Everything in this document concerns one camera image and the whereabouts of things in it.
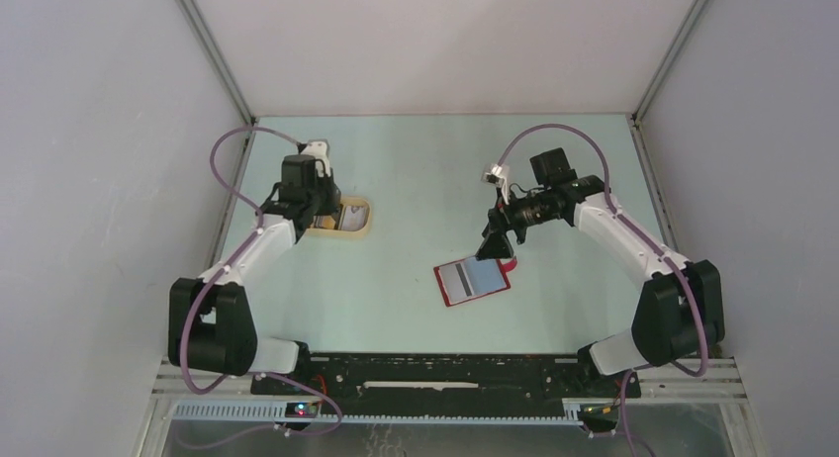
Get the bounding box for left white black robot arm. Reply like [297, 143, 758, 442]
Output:
[168, 140, 340, 395]

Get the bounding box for white grey credit card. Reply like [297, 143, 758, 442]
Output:
[338, 205, 369, 231]

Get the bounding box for red leather card holder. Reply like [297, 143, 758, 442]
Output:
[433, 256, 517, 308]

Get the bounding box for left controller board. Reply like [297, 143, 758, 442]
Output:
[285, 402, 320, 418]

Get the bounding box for beige oval tray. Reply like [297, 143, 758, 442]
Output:
[306, 196, 372, 239]

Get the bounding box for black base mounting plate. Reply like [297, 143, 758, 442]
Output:
[291, 352, 621, 418]

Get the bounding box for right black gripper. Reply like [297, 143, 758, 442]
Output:
[475, 185, 560, 261]

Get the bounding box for white cable duct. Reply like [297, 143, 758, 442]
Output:
[172, 400, 583, 425]

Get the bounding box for aluminium frame rail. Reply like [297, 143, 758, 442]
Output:
[150, 359, 746, 404]

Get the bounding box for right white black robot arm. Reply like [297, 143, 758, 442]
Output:
[476, 148, 725, 396]

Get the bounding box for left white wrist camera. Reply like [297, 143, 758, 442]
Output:
[298, 138, 333, 177]

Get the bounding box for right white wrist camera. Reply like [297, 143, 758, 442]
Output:
[481, 163, 510, 205]

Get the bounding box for controller board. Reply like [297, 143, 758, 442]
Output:
[285, 402, 320, 418]
[578, 406, 619, 421]

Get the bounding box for right controller board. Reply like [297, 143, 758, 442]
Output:
[578, 406, 619, 421]

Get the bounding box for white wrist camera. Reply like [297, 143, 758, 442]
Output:
[481, 163, 510, 205]
[298, 138, 333, 177]

